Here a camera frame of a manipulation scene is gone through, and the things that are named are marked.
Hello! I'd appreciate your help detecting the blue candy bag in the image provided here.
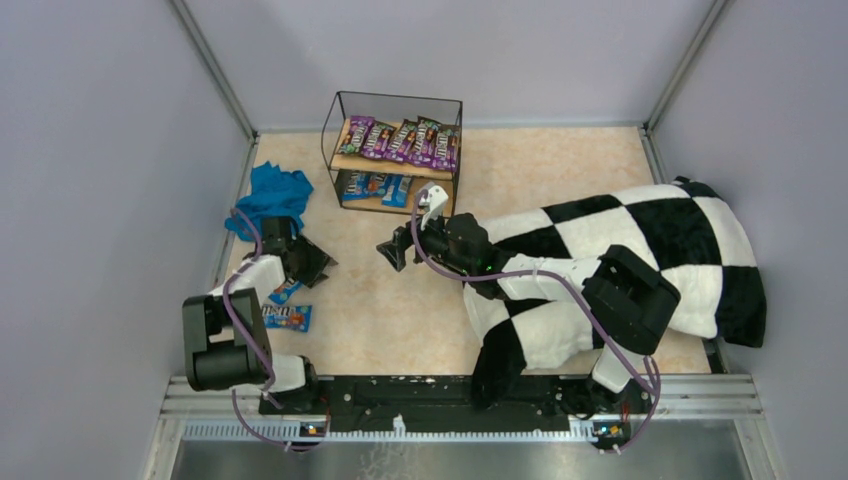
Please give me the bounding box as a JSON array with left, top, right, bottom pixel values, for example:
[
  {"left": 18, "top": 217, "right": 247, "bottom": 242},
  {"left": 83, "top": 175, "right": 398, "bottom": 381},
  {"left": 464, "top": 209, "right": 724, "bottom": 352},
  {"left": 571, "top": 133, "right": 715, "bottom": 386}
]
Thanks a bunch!
[
  {"left": 365, "top": 173, "right": 392, "bottom": 198},
  {"left": 262, "top": 304, "right": 313, "bottom": 333},
  {"left": 381, "top": 175, "right": 412, "bottom": 208},
  {"left": 268, "top": 280, "right": 303, "bottom": 305},
  {"left": 341, "top": 171, "right": 370, "bottom": 202}
]

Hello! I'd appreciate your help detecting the purple brown candy bag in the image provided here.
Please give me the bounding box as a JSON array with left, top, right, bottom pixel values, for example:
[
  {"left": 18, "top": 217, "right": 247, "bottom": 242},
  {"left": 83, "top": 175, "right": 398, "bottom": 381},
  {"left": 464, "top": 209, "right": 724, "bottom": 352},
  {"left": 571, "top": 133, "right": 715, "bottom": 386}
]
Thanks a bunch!
[{"left": 408, "top": 116, "right": 443, "bottom": 168}]

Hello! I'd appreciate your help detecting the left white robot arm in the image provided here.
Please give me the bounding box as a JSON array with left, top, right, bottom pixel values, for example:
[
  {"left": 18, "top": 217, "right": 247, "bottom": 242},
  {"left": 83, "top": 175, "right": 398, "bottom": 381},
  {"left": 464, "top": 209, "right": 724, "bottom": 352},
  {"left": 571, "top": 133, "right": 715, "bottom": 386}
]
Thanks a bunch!
[{"left": 181, "top": 216, "right": 336, "bottom": 395}]

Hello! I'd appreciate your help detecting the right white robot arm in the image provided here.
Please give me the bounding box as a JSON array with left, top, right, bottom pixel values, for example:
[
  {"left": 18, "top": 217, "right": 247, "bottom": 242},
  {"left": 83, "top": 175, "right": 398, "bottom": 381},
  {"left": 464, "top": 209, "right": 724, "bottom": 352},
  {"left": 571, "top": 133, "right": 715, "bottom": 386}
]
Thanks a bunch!
[{"left": 376, "top": 213, "right": 680, "bottom": 403}]

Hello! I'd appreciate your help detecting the blue candy bag in shelf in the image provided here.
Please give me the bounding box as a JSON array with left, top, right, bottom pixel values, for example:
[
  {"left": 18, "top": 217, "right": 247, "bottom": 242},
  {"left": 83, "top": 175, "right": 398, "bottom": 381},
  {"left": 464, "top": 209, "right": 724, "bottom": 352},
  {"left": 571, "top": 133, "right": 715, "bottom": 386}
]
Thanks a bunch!
[
  {"left": 365, "top": 173, "right": 392, "bottom": 198},
  {"left": 381, "top": 175, "right": 412, "bottom": 208},
  {"left": 341, "top": 171, "right": 370, "bottom": 202}
]

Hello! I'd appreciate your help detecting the purple candy bag on shelf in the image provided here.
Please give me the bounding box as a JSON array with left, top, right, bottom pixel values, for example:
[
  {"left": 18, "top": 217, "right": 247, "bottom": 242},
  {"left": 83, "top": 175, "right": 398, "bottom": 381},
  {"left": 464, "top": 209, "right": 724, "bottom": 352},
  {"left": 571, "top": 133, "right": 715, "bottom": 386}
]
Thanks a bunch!
[{"left": 442, "top": 125, "right": 461, "bottom": 172}]

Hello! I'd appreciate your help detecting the blue crumpled cloth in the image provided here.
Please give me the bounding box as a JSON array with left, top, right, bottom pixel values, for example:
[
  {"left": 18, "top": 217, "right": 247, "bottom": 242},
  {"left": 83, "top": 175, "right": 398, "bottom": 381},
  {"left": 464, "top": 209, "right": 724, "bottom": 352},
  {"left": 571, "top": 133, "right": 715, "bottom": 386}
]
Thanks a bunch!
[{"left": 235, "top": 161, "right": 314, "bottom": 236}]

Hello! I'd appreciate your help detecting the black white checkered pillow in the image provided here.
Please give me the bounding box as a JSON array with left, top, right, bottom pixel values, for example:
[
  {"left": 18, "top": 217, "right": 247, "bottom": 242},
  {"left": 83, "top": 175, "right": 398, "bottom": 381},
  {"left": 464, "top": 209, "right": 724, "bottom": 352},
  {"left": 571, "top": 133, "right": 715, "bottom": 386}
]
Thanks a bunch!
[{"left": 463, "top": 177, "right": 767, "bottom": 408}]

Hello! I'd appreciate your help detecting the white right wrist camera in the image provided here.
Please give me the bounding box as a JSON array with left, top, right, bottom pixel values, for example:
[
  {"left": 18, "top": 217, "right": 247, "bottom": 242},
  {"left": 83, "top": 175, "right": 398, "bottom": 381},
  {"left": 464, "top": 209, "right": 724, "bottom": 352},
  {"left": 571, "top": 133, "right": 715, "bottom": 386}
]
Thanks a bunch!
[{"left": 415, "top": 182, "right": 449, "bottom": 228}]

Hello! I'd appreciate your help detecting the black wire wooden shelf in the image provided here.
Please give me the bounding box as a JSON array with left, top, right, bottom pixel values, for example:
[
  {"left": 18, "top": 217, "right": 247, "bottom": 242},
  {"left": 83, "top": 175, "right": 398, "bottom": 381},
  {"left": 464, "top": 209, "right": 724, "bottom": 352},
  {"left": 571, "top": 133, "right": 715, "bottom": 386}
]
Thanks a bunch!
[{"left": 321, "top": 90, "right": 464, "bottom": 216}]

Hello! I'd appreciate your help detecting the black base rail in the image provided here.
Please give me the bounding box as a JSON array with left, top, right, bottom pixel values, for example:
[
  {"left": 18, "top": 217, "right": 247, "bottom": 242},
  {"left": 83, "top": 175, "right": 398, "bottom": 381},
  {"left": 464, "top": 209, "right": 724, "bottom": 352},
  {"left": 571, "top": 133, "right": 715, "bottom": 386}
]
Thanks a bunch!
[{"left": 258, "top": 375, "right": 650, "bottom": 433}]

